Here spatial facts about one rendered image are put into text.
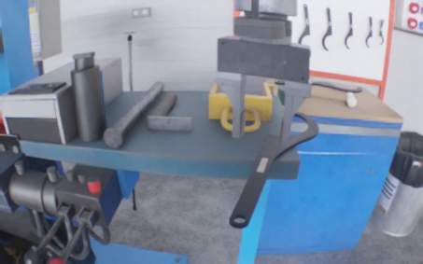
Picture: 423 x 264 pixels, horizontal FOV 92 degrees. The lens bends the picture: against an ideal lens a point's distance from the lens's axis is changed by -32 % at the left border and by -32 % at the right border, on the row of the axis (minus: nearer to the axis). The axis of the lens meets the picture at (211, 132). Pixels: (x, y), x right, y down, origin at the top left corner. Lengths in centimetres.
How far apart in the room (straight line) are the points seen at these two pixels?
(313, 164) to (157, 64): 160
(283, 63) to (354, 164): 110
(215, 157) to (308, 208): 102
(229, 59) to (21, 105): 53
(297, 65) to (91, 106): 44
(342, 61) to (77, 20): 244
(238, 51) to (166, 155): 27
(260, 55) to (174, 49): 202
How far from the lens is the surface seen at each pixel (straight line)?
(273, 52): 38
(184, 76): 241
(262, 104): 70
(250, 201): 44
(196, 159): 56
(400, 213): 202
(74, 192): 58
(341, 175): 144
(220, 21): 230
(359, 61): 253
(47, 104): 66
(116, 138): 60
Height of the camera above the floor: 134
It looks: 25 degrees down
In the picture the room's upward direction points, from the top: straight up
